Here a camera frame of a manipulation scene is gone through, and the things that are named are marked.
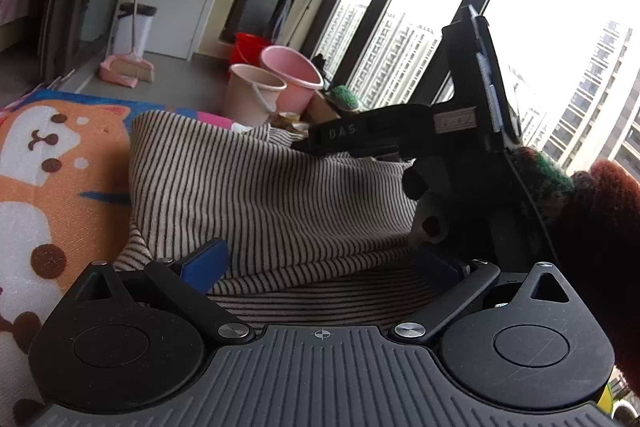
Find pink plastic basin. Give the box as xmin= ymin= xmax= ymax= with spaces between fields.
xmin=259 ymin=45 xmax=325 ymax=115

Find white trash bin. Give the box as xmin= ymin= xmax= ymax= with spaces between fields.
xmin=114 ymin=3 xmax=157 ymax=56

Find pink dustpan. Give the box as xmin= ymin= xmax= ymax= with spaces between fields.
xmin=98 ymin=57 xmax=139 ymax=88

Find red plastic bucket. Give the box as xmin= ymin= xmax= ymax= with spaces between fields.
xmin=229 ymin=33 xmax=273 ymax=68

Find person's right forearm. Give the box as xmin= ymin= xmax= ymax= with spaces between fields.
xmin=510 ymin=146 xmax=640 ymax=403

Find colourful cartoon printed blanket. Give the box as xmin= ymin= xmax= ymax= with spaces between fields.
xmin=0 ymin=89 xmax=236 ymax=423

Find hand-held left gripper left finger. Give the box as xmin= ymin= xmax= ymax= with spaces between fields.
xmin=75 ymin=237 xmax=253 ymax=345

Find beige plastic bucket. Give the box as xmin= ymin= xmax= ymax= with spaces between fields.
xmin=223 ymin=64 xmax=287 ymax=128

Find green potted plant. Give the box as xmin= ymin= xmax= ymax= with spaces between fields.
xmin=327 ymin=86 xmax=362 ymax=110

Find striped beige knit garment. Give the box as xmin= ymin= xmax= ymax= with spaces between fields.
xmin=114 ymin=109 xmax=451 ymax=333

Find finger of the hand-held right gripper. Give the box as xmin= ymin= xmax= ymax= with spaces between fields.
xmin=305 ymin=103 xmax=437 ymax=158
xmin=291 ymin=139 xmax=416 ymax=164

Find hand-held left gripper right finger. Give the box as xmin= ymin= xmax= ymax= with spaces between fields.
xmin=392 ymin=244 xmax=576 ymax=348

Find pink handled broom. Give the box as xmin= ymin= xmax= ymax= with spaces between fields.
xmin=112 ymin=0 xmax=155 ymax=84

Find apartment buildings outside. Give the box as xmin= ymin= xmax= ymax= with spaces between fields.
xmin=320 ymin=2 xmax=640 ymax=188

